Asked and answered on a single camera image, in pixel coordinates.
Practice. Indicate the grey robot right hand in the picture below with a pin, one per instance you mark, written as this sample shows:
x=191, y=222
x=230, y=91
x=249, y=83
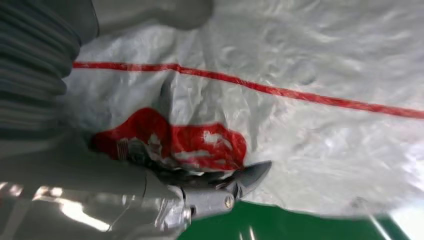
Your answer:
x=73, y=185

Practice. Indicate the green conveyor belt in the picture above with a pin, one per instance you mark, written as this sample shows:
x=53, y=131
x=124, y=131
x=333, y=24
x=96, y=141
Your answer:
x=281, y=225

